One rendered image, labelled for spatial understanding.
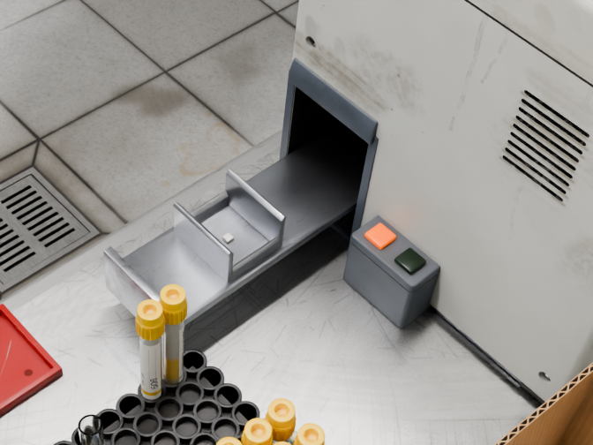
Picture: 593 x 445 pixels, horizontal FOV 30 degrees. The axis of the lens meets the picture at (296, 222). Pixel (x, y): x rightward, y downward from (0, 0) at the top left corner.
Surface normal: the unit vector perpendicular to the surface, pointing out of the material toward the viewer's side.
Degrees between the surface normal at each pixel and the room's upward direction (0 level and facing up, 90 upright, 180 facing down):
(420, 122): 90
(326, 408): 0
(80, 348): 0
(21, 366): 0
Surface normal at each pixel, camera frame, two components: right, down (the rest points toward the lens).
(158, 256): 0.09, -0.64
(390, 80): -0.73, 0.48
